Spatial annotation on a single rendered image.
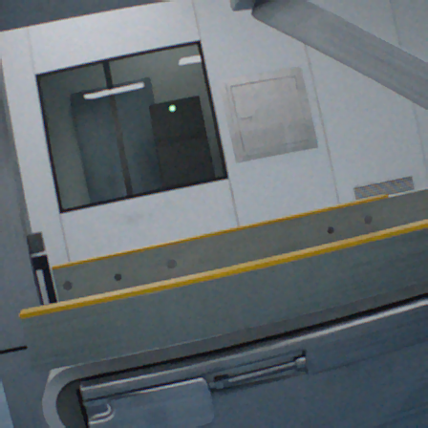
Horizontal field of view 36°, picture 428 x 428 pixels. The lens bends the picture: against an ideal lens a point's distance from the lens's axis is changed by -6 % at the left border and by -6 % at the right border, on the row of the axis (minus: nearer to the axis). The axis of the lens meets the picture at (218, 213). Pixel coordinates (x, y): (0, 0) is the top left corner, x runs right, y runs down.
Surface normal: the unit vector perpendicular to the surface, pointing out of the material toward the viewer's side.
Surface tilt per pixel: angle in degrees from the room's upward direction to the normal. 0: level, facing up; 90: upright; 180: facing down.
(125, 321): 90
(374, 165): 90
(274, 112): 90
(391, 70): 87
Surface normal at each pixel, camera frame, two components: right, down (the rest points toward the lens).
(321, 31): -0.40, 0.07
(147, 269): 0.18, 0.02
